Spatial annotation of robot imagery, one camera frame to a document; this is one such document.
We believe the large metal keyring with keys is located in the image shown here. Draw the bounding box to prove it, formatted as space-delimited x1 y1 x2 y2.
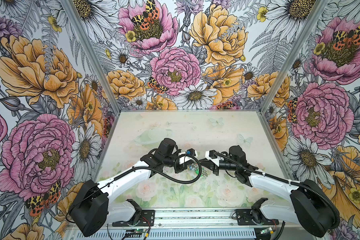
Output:
188 163 208 177

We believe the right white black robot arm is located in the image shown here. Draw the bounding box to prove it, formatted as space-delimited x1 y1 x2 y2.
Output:
200 146 341 238

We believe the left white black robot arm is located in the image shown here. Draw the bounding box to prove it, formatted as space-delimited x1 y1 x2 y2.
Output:
66 138 201 237

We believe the white vented panel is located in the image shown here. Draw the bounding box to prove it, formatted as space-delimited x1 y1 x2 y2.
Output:
65 228 256 240

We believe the green circuit board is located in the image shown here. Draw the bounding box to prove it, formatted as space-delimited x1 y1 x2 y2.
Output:
122 229 148 240

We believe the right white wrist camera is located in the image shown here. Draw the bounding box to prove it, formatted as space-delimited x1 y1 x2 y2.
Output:
205 150 222 167

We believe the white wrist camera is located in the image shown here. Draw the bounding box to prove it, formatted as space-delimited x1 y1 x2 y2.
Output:
205 150 222 167
179 149 198 165

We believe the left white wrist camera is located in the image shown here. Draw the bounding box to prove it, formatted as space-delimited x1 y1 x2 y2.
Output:
179 149 198 165

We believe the left black corrugated cable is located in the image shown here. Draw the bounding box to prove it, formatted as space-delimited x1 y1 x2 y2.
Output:
113 154 202 185

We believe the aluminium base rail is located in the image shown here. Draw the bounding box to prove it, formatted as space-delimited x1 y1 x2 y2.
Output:
67 206 323 232

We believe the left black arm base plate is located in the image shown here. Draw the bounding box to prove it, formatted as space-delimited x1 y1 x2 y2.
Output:
112 210 156 227

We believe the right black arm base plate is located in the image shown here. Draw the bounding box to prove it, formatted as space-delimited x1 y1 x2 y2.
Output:
231 209 279 226

